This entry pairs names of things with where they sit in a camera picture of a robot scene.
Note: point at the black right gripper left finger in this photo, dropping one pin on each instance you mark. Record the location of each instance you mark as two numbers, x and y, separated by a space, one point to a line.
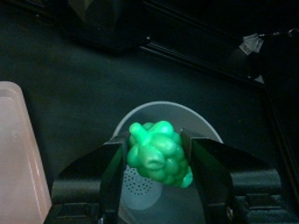
99 172

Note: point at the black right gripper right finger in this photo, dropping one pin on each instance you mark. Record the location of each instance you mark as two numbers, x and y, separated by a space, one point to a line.
217 172

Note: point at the green toy grapes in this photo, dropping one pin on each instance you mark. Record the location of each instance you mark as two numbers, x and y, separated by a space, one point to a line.
157 154

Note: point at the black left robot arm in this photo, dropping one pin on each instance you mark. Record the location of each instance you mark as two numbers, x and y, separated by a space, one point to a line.
101 22

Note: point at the grey bowl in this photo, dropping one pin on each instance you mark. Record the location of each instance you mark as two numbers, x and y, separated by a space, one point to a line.
163 204

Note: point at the translucent pink plastic container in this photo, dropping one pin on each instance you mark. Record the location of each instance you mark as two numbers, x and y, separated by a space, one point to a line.
17 157

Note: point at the white paper tag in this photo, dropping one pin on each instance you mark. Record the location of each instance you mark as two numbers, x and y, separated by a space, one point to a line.
251 43

